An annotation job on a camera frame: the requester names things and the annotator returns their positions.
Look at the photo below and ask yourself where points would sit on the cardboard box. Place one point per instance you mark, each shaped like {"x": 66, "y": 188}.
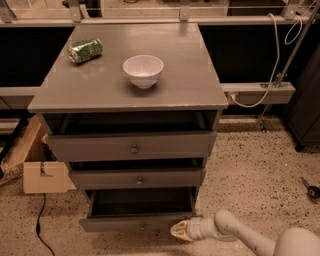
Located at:
{"x": 31, "y": 157}

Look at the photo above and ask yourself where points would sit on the white bowl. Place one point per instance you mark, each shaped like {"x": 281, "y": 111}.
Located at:
{"x": 143, "y": 71}

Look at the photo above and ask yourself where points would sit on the grey middle drawer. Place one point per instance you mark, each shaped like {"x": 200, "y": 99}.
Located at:
{"x": 126, "y": 174}

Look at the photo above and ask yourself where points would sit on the grey drawer cabinet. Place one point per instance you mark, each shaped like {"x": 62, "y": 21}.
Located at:
{"x": 96, "y": 98}

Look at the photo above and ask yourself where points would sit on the green soda can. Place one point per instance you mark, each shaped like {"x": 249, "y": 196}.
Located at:
{"x": 85, "y": 50}

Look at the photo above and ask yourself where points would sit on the black floor tool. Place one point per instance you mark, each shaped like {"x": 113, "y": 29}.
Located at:
{"x": 313, "y": 192}

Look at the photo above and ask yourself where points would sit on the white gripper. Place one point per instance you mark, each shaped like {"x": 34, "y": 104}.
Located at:
{"x": 194, "y": 228}

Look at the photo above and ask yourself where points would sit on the grey drawer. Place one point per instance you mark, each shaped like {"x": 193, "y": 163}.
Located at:
{"x": 126, "y": 174}
{"x": 131, "y": 147}
{"x": 139, "y": 209}

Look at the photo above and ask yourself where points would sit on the grey top drawer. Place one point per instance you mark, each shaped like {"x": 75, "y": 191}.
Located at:
{"x": 131, "y": 147}

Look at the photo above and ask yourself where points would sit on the sneaker shoe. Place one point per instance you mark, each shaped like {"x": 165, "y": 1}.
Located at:
{"x": 10, "y": 173}

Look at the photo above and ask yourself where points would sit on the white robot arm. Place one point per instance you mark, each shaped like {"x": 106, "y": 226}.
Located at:
{"x": 225, "y": 227}

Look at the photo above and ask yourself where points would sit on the grey bottom drawer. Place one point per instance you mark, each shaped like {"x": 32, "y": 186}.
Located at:
{"x": 139, "y": 209}

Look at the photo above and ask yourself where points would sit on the dark side cabinet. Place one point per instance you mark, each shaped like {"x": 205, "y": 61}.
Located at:
{"x": 302, "y": 113}

